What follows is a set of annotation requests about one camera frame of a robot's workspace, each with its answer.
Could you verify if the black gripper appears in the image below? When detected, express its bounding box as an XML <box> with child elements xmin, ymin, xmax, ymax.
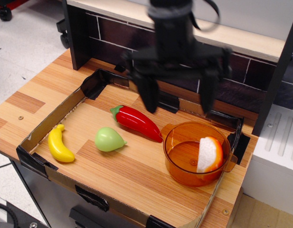
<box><xmin>123</xmin><ymin>0</ymin><xmax>232</xmax><ymax>114</ymax></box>

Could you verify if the toy salmon sushi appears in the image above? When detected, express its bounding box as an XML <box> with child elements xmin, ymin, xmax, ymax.
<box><xmin>197</xmin><ymin>136</ymin><xmax>223</xmax><ymax>173</ymax></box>

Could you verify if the orange transparent plastic pot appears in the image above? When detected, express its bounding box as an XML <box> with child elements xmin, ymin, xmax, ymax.
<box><xmin>161</xmin><ymin>122</ymin><xmax>237</xmax><ymax>187</ymax></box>

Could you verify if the cardboard fence with black tape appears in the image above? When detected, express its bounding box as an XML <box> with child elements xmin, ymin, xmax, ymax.
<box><xmin>17</xmin><ymin>69</ymin><xmax>242</xmax><ymax>228</ymax></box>

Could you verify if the red toy chili pepper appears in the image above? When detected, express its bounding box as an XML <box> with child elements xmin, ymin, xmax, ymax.
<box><xmin>110</xmin><ymin>105</ymin><xmax>163</xmax><ymax>143</ymax></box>

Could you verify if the green toy pear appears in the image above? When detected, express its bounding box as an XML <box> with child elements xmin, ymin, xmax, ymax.
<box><xmin>95</xmin><ymin>127</ymin><xmax>127</xmax><ymax>152</ymax></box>

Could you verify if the dark brick backsplash panel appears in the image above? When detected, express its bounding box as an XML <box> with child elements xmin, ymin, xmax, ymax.
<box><xmin>63</xmin><ymin>0</ymin><xmax>293</xmax><ymax>137</ymax></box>

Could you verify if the white ribbed cabinet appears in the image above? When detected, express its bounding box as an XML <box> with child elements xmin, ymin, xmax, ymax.
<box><xmin>242</xmin><ymin>105</ymin><xmax>293</xmax><ymax>215</ymax></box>

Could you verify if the black caster wheel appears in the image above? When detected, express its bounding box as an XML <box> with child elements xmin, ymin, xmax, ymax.
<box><xmin>56</xmin><ymin>19</ymin><xmax>69</xmax><ymax>49</ymax></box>

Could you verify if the yellow toy banana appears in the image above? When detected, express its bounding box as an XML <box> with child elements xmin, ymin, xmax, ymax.
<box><xmin>48</xmin><ymin>124</ymin><xmax>75</xmax><ymax>162</ymax></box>

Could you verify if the black chair caster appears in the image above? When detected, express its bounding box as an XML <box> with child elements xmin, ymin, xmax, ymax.
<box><xmin>0</xmin><ymin>5</ymin><xmax>12</xmax><ymax>21</ymax></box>

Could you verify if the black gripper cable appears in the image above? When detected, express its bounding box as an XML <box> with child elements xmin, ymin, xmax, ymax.
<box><xmin>189</xmin><ymin>0</ymin><xmax>220</xmax><ymax>33</ymax></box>

